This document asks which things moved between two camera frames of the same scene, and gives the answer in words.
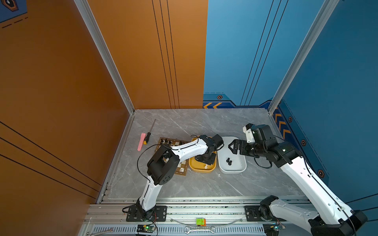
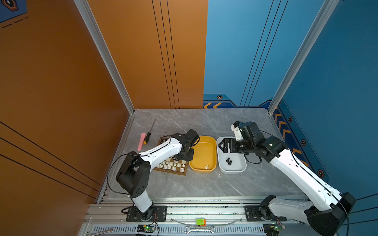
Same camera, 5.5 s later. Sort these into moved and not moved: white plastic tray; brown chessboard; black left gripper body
Moved: black left gripper body
Not moved: white plastic tray; brown chessboard
